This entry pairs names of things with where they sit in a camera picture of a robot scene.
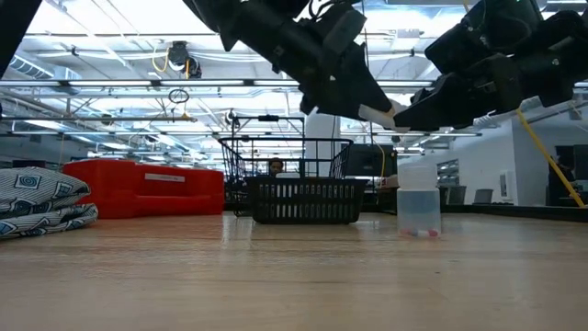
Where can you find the blue patterned striped cloth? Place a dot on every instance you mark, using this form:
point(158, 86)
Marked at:
point(41, 197)

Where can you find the person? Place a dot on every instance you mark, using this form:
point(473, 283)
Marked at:
point(275, 166)

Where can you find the black metal frame stand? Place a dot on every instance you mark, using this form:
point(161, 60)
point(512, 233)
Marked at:
point(268, 118)

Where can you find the white opaque bottle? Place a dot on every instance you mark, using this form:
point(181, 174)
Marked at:
point(381, 115)
point(288, 175)

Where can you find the black plastic slotted bin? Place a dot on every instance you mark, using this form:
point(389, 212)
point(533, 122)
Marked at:
point(303, 219)
point(387, 202)

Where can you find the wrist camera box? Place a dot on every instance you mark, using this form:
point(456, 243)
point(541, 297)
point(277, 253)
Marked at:
point(500, 23)
point(347, 30)

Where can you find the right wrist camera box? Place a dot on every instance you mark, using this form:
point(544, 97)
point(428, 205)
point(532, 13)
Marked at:
point(500, 23)

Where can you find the clear pill bottle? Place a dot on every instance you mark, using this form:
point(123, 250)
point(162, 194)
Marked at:
point(418, 211)

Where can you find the black monitor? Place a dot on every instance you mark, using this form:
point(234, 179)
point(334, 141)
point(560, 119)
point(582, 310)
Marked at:
point(367, 161)

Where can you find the red plastic box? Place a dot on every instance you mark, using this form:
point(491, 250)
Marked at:
point(138, 193)

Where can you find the brown bandage roll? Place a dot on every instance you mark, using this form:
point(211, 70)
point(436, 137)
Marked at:
point(391, 181)

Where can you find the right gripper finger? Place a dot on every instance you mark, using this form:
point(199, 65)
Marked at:
point(445, 108)
point(421, 95)

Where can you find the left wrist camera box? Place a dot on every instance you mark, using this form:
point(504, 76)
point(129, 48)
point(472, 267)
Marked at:
point(347, 30)

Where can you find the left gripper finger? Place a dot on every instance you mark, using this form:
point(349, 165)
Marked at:
point(363, 78)
point(331, 105)

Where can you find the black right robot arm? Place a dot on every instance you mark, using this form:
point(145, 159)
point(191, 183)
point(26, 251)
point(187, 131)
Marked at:
point(556, 55)

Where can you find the grey chair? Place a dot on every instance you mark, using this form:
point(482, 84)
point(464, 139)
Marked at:
point(457, 195)
point(483, 197)

